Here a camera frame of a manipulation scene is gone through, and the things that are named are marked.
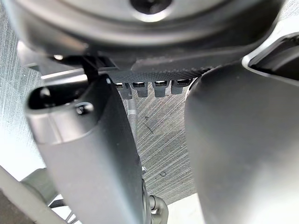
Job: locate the grey rounded robot joint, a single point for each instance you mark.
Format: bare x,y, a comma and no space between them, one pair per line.
38,184

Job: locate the dark robot foot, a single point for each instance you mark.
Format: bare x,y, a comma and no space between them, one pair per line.
157,207

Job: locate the silver robot hip shell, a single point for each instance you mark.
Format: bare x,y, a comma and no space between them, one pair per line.
278,58

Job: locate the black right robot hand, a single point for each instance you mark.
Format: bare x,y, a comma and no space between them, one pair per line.
98,163

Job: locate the silver robot leg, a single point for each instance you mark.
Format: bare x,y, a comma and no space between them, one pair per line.
245,151

